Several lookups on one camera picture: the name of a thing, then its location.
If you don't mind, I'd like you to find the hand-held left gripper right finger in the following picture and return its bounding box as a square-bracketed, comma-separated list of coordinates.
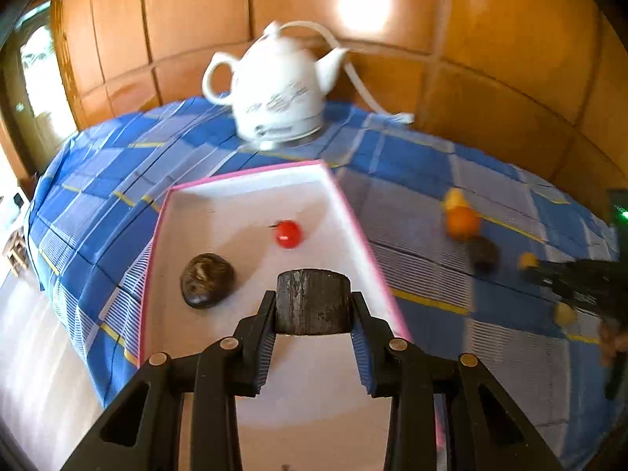
[349, 293, 565, 471]

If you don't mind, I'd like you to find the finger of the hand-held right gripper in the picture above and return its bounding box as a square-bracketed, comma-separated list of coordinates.
[604, 353, 620, 400]
[524, 260, 628, 317]

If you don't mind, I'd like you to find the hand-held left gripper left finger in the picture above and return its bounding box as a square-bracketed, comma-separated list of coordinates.
[61, 289, 278, 471]

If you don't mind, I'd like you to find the dark water chestnut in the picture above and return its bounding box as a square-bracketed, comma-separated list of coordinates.
[468, 236, 501, 272]
[179, 253, 236, 310]

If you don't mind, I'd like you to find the red cherry tomato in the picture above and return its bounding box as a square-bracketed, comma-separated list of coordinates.
[275, 220, 302, 249]

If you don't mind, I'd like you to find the orange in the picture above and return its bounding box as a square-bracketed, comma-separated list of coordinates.
[444, 206, 482, 242]

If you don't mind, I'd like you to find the pink-rimmed white tray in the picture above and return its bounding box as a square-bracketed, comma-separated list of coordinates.
[137, 159, 449, 471]

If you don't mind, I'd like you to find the blue plaid cloth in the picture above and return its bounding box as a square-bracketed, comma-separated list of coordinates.
[27, 97, 628, 471]

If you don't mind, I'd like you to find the white ceramic electric kettle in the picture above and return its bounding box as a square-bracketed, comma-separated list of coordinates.
[202, 20, 350, 150]

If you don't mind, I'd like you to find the small wooden stool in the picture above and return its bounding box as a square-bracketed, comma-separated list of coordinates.
[0, 228, 29, 276]

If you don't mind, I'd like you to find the wooden wardrobe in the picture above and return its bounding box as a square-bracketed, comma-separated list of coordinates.
[49, 0, 628, 207]

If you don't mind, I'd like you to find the glass door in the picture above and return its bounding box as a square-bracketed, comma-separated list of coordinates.
[0, 7, 74, 177]

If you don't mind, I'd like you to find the white kettle power cord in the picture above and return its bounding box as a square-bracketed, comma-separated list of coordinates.
[277, 20, 415, 123]

